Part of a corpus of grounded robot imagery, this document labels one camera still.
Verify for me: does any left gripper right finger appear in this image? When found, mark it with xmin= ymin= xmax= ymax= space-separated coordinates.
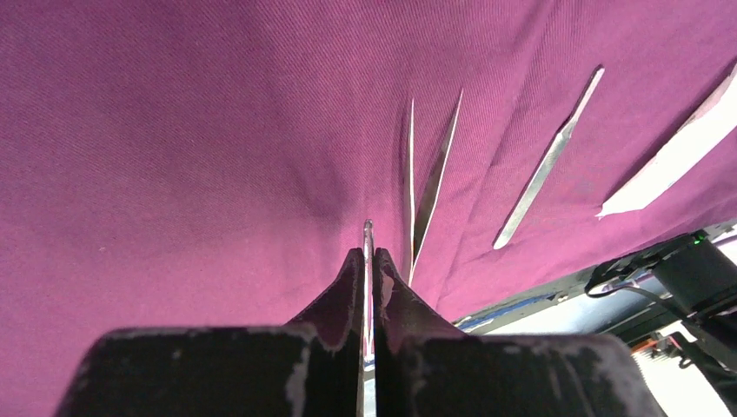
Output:
xmin=373 ymin=248 xmax=662 ymax=416

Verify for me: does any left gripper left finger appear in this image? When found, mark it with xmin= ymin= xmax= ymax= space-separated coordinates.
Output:
xmin=56 ymin=248 xmax=365 ymax=416

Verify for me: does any steel scalpel handle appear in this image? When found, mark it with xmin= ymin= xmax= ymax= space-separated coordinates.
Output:
xmin=402 ymin=89 xmax=464 ymax=288
xmin=492 ymin=65 xmax=606 ymax=250

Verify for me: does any purple cloth wrap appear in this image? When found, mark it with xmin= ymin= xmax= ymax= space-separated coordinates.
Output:
xmin=1 ymin=1 xmax=736 ymax=416

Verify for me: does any white sterile packet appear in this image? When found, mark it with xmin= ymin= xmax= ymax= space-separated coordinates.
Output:
xmin=596 ymin=68 xmax=736 ymax=218

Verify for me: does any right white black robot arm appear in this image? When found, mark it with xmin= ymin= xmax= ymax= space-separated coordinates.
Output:
xmin=584 ymin=231 xmax=736 ymax=414

